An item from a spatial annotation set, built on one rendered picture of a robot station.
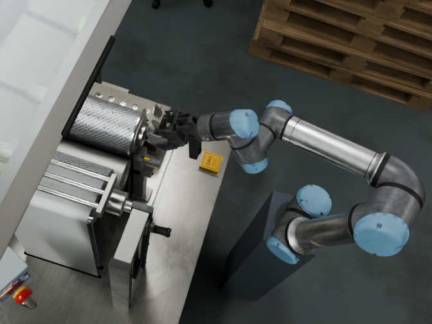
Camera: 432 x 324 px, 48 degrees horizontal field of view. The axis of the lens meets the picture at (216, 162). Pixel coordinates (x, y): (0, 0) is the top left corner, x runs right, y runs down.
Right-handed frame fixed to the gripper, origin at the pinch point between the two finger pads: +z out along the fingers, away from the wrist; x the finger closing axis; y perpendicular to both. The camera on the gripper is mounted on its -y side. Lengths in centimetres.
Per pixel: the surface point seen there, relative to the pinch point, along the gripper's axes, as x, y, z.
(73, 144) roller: 9.9, 12.6, 15.7
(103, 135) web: 6.7, 11.4, 6.2
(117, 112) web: 0.0, 13.0, 2.9
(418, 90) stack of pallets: -152, -168, -32
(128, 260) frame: 41.8, 10.4, -19.5
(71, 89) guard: 39, 59, -50
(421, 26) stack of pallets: -152, -115, -43
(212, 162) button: -14.8, -36.2, 4.8
